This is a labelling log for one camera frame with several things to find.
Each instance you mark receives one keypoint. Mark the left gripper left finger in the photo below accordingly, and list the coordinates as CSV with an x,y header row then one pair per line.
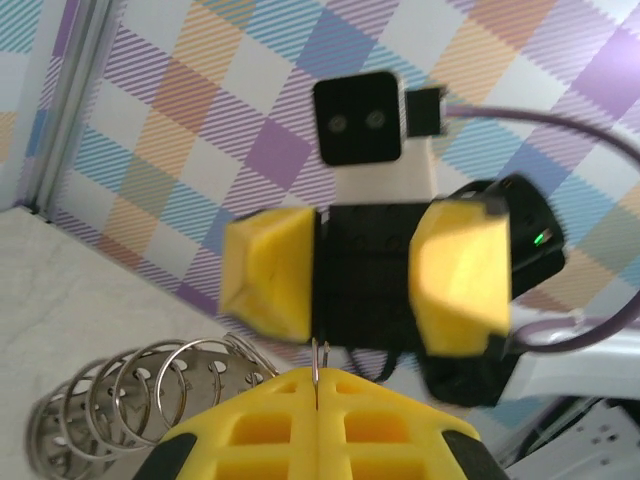
x,y
260,430

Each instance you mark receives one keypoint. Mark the aluminium corner post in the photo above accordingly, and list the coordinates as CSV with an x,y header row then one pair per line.
x,y
75,100

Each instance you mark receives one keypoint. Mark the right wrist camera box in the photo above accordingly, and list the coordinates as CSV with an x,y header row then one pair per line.
x,y
360,120

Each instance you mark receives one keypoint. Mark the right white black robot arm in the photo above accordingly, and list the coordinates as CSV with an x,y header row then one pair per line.
x,y
575,360

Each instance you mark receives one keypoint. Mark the metal band with split rings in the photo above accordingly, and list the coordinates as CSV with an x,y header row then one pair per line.
x,y
200,370

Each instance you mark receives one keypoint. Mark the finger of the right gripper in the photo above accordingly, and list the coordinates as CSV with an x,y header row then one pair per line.
x,y
275,275
460,280

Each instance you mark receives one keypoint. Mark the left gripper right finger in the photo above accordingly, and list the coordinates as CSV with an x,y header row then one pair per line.
x,y
380,430

